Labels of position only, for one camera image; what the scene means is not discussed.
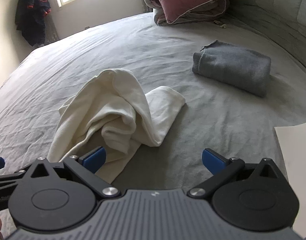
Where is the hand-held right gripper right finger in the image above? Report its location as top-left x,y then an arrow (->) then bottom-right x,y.
187,149 -> 285,198

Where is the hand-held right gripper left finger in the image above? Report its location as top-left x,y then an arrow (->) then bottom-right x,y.
25,147 -> 121,198

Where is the white printed sweatshirt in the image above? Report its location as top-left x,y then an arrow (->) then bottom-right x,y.
46,68 -> 186,183

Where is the white paper sheet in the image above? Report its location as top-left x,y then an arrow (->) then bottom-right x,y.
274,121 -> 306,207

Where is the grey folded sweater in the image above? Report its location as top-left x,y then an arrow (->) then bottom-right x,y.
192,40 -> 272,97

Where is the bed with grey sheet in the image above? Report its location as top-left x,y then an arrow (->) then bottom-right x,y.
0,11 -> 306,240

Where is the folded grey duvet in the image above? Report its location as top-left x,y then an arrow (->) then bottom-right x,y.
144,0 -> 231,27

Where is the dark hanging jacket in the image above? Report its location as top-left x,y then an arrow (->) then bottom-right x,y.
15,0 -> 52,47

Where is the grey quilted bedspread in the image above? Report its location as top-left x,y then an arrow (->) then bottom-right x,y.
224,0 -> 306,74

